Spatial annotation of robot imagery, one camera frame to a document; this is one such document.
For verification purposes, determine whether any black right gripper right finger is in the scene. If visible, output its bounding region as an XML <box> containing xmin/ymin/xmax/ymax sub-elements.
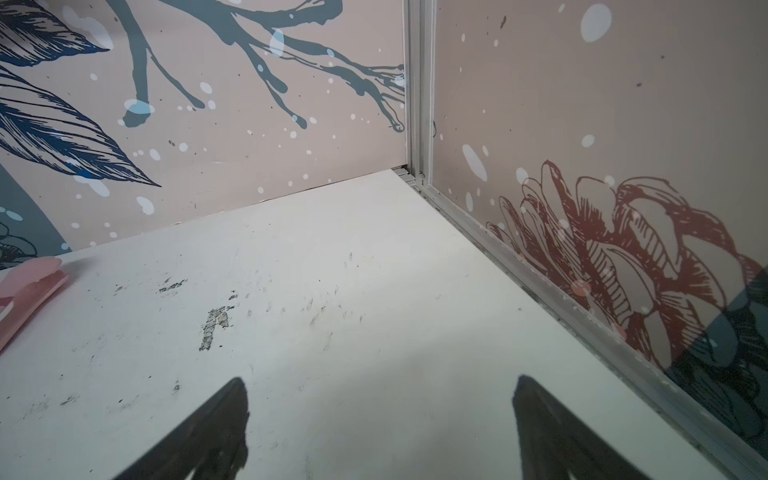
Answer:
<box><xmin>512</xmin><ymin>375</ymin><xmax>649</xmax><ymax>480</ymax></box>

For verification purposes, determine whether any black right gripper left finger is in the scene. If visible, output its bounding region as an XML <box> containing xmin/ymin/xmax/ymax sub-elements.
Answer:
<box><xmin>117</xmin><ymin>377</ymin><xmax>249</xmax><ymax>479</ymax></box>

